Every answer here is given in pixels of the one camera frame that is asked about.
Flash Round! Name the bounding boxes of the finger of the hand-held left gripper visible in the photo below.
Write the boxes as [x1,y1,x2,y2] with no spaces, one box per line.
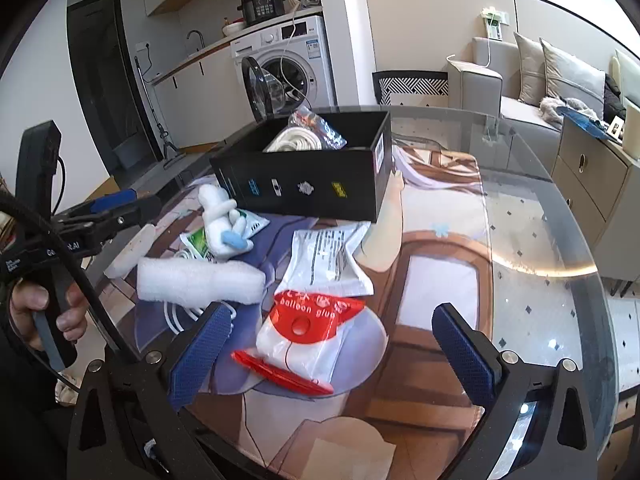
[62,194,164,249]
[52,188,141,227]

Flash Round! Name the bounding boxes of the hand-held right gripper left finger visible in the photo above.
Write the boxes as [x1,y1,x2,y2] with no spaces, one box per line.
[67,302,266,480]

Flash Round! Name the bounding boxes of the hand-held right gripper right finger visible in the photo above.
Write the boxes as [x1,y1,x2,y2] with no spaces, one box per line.
[431,303,599,480]

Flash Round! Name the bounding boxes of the white cable bundle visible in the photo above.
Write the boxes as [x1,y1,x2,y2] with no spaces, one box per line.
[162,300,236,334]

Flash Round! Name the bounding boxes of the green white tissue packet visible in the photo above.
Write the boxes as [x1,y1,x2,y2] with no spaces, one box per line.
[179,209,272,264]

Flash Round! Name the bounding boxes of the white foam roll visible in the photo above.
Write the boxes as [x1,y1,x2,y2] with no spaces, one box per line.
[137,256,267,307]

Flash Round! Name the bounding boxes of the white plush toy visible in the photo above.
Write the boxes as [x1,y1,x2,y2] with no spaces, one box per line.
[197,184,255,261]

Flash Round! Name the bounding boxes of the red white plastic bag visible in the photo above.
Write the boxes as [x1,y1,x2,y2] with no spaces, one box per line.
[231,287,367,396]

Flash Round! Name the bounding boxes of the white printed plastic packet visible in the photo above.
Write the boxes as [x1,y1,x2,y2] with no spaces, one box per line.
[280,222,375,302]

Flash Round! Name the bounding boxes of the black cardboard box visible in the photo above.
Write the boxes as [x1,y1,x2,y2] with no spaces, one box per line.
[209,106,392,223]

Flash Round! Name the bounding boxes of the person's left hand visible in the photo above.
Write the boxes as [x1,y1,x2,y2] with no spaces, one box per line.
[9,279,89,352]

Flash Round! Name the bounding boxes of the brown cardboard box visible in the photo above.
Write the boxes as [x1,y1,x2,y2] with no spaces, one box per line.
[85,174,121,202]

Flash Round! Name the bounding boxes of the grey bin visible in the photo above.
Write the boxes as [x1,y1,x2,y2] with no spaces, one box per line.
[112,137,151,171]

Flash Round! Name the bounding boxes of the printed desk mat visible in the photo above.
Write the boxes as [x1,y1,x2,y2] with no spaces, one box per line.
[97,140,496,480]

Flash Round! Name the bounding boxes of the floor mop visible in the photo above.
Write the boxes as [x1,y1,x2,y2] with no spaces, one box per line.
[134,57,183,162]

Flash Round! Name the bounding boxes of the dark door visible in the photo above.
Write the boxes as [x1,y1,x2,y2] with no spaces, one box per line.
[66,0,167,172]

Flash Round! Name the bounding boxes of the white kitchen base cabinet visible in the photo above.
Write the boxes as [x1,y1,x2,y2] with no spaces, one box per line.
[150,44,242,152]

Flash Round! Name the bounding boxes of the clear plastic bag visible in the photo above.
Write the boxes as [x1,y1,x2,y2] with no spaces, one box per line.
[287,107,347,151]

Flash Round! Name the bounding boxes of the beige sideboard cabinet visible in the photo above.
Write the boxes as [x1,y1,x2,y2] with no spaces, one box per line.
[550,107,640,282]

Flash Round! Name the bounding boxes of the white washing machine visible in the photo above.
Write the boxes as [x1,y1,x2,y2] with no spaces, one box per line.
[230,15,335,123]

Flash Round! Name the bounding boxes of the black pressure cooker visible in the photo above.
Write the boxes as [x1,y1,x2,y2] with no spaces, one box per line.
[236,0,287,26]

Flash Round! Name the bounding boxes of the blue packet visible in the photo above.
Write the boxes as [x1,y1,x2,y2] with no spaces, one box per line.
[562,105,623,142]

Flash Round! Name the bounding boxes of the grey furry cloth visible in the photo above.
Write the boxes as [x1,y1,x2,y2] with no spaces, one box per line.
[539,96,593,122]

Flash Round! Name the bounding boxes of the grey sofa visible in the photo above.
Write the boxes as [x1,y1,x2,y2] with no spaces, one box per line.
[446,36,640,133]

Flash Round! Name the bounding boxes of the beige cushion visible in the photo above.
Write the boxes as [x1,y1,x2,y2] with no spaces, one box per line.
[513,31,549,106]

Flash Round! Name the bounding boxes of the grey cushion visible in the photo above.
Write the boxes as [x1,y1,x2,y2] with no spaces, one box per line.
[539,37,607,117]

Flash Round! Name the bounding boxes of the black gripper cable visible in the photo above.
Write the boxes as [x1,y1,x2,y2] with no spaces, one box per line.
[0,192,143,367]

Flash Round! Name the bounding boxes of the white coiled rope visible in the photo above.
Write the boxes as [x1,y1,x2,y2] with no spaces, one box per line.
[263,126,323,154]

